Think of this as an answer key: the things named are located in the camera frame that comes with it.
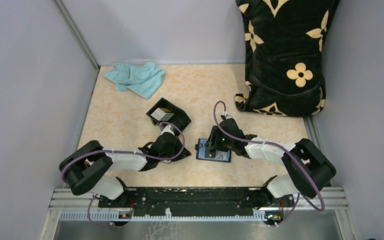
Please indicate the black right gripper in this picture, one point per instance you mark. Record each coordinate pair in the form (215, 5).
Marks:
(213, 141)

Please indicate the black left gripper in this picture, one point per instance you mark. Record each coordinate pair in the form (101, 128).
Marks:
(185, 153)

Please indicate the blue leather card holder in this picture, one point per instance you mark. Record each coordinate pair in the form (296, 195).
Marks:
(206, 154)

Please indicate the black plastic card box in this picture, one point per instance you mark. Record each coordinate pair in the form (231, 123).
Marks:
(180, 118)

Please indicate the grey credit card stack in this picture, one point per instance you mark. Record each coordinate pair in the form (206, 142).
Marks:
(162, 114)

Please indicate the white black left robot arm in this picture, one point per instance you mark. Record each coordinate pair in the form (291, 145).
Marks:
(84, 171)

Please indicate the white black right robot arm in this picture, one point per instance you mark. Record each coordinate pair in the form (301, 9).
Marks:
(308, 169)

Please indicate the light blue cloth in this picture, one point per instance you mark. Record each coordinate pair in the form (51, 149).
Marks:
(143, 80)

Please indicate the black floral cushion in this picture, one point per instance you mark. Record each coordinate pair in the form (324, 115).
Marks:
(283, 56)

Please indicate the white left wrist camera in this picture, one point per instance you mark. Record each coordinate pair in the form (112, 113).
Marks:
(168, 129)

